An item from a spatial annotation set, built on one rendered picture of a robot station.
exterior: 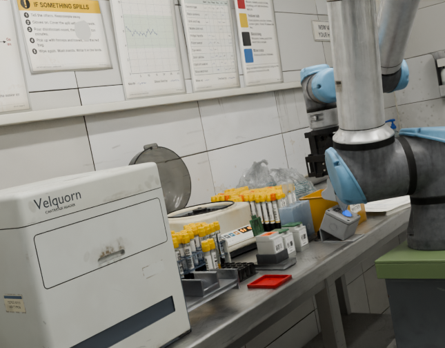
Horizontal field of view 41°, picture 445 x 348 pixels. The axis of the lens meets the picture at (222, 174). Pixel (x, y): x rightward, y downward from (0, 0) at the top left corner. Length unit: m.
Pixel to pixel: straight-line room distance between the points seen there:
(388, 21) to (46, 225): 0.78
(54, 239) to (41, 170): 0.79
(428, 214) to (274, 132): 1.39
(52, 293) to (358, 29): 0.67
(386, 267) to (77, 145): 0.94
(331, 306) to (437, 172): 0.44
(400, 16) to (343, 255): 0.56
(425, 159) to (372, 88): 0.17
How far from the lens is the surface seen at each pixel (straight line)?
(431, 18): 3.69
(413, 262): 1.14
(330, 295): 1.44
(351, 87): 1.12
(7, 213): 0.86
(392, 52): 1.34
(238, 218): 1.63
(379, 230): 1.64
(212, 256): 1.25
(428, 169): 1.18
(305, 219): 1.59
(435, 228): 1.19
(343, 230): 1.50
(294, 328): 2.56
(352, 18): 1.10
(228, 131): 2.25
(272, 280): 1.27
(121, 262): 0.94
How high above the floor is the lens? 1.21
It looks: 4 degrees down
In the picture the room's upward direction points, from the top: 11 degrees counter-clockwise
